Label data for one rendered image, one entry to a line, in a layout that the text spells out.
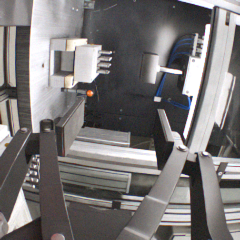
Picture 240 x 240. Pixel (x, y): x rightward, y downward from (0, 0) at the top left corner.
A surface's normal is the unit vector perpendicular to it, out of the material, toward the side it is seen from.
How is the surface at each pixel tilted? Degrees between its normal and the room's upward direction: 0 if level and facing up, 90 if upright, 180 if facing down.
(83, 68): 90
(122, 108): 90
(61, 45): 90
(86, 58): 90
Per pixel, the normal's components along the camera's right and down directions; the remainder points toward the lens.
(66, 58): -0.07, 0.40
